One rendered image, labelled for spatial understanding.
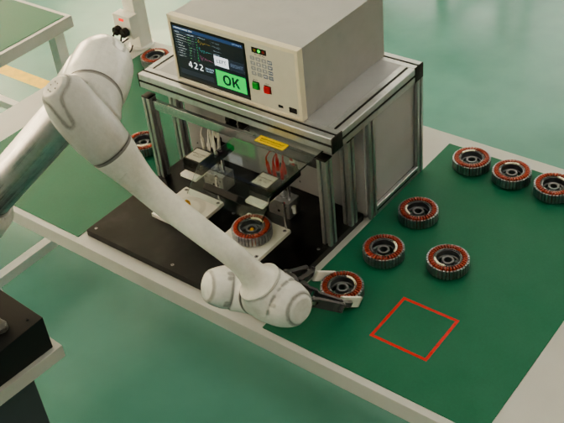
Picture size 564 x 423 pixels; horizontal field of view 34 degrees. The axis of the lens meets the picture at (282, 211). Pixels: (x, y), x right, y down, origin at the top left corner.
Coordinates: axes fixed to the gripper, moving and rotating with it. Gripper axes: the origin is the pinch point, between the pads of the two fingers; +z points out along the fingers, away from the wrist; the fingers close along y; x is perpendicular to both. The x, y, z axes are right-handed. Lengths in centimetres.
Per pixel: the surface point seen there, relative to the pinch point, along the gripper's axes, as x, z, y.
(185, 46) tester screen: 37, -29, -62
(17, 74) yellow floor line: -70, 34, -316
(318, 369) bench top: -12.9, -12.8, 15.9
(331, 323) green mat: -5.7, -5.6, 7.1
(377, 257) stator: 8.0, 10.9, -3.1
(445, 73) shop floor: 18, 187, -171
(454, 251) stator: 16.4, 26.6, 6.5
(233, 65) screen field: 39, -23, -46
